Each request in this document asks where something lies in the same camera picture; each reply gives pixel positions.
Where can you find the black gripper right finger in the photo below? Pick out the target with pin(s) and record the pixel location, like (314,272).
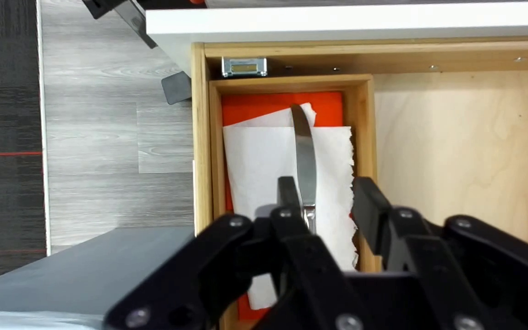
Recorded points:
(472,269)

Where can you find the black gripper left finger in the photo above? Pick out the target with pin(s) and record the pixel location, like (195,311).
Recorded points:
(228,276)

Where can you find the silver butter knife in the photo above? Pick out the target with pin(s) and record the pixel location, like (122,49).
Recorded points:
(305,159)

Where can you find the white paper towel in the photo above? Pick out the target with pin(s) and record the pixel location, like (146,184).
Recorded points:
(276,120)
(258,166)

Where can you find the wooden drawer with white front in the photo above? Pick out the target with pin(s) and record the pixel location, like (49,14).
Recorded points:
(459,153)

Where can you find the grey trash bin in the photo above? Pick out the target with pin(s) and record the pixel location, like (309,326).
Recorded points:
(82,269)

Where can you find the white cloth on orange tray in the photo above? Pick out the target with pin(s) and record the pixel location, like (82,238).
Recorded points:
(247,107)

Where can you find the wooden drawer organiser tray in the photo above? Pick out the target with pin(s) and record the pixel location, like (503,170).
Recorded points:
(366,122)

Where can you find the small metal drawer clip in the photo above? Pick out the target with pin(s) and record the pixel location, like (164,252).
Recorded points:
(245,67)

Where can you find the black tripod stand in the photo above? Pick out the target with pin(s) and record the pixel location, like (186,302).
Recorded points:
(124,14)

